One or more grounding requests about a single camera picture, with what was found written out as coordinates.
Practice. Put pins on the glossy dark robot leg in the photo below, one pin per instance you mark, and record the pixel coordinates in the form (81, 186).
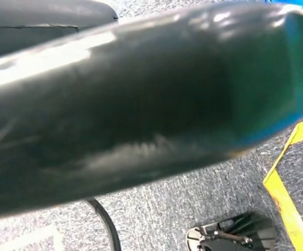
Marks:
(141, 104)

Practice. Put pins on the yellow tape square outline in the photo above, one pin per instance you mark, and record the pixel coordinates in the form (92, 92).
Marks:
(285, 208)

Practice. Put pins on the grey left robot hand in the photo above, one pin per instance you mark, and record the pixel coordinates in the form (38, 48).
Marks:
(36, 14)

